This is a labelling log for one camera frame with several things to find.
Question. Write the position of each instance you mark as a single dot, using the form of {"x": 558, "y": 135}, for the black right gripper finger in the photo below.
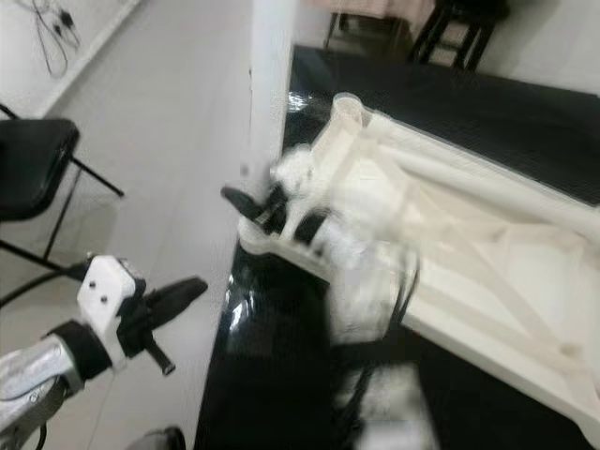
{"x": 248, "y": 206}

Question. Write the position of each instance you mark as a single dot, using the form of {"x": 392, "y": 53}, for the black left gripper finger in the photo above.
{"x": 183, "y": 291}
{"x": 173, "y": 314}

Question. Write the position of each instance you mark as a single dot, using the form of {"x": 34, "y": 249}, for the white plastic children table top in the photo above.
{"x": 506, "y": 272}

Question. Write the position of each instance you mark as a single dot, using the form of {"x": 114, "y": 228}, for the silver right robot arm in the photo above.
{"x": 366, "y": 291}

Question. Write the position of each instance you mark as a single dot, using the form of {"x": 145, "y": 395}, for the black tablecloth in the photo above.
{"x": 262, "y": 394}

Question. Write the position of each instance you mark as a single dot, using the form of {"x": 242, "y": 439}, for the grey robot left leg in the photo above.
{"x": 159, "y": 439}

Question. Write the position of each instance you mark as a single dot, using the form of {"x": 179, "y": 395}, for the black folding chair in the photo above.
{"x": 28, "y": 169}

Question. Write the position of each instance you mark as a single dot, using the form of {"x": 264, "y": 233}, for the beige hanging cloth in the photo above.
{"x": 366, "y": 7}

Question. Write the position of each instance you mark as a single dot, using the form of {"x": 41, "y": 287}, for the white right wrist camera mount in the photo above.
{"x": 300, "y": 173}

